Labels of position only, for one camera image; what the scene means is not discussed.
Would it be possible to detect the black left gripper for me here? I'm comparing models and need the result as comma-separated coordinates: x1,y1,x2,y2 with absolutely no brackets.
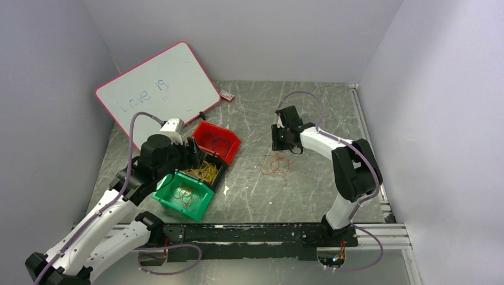
154,135,206,180

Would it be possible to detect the purple cable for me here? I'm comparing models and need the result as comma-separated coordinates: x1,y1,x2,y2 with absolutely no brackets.
204,131,232,155

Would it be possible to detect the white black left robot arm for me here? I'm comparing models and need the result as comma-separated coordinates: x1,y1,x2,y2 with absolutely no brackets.
25,134,207,284

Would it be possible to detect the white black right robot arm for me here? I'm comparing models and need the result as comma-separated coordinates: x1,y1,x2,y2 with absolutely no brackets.
271,106,383,246

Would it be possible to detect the black plastic bin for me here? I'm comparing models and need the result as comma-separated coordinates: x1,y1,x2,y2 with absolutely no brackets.
179,153,228,193

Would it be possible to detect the red plastic bin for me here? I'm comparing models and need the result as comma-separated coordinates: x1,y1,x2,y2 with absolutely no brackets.
193,121,241,165

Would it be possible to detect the green plastic bin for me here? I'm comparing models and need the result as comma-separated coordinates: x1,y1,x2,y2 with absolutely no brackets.
152,172,214,221

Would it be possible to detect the small red white box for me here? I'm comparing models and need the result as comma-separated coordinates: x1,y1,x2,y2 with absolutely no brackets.
219,90,235,103

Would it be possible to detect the pink framed whiteboard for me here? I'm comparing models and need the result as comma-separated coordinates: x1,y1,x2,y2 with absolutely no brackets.
95,42,220,134

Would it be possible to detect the yellow green cable coil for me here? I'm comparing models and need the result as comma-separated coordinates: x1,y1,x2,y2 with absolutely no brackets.
197,163,220,185

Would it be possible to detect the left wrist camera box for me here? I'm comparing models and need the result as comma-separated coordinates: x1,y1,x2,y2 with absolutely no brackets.
160,118,185,145

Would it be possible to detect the aluminium table edge rail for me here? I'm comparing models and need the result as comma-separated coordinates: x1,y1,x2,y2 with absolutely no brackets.
348,83,396,223

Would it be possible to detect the black base frame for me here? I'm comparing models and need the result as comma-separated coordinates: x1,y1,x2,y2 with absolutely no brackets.
146,222,358,261

